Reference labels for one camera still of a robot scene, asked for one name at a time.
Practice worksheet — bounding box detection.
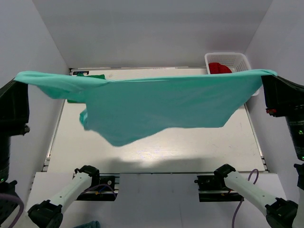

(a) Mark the teal t-shirt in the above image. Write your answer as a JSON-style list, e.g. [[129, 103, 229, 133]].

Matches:
[[15, 69, 277, 146]]

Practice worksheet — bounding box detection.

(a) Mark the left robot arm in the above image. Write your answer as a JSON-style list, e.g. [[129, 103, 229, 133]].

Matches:
[[0, 80, 100, 228]]

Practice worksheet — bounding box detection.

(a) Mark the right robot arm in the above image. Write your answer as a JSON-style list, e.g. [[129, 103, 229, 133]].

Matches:
[[214, 76, 304, 228]]

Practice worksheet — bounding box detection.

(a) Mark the white plastic basket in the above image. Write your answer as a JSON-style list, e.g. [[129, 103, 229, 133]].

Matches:
[[204, 52, 260, 97]]

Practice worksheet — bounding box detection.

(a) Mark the blue label sticker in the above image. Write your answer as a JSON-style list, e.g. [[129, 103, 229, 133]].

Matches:
[[72, 71, 89, 76]]

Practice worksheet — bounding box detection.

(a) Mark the red t-shirt in basket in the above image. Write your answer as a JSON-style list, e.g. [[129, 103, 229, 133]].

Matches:
[[208, 63, 232, 74]]

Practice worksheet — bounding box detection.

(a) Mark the folded green t-shirt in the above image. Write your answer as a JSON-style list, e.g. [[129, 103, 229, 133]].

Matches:
[[67, 73, 105, 104]]

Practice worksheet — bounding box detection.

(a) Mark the dark teal cloth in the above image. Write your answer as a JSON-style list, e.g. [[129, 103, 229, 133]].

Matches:
[[74, 220, 101, 228]]

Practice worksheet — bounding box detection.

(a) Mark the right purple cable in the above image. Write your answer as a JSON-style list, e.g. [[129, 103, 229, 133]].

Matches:
[[231, 168, 259, 228]]

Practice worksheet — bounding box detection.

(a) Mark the purple cable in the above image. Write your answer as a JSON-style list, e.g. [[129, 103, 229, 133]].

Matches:
[[0, 184, 117, 228], [231, 168, 259, 228]]

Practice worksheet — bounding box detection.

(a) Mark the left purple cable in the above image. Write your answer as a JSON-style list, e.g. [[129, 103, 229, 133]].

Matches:
[[0, 184, 117, 228]]

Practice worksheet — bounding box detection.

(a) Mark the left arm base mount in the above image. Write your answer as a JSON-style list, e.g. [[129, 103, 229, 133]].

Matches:
[[74, 165, 119, 201]]

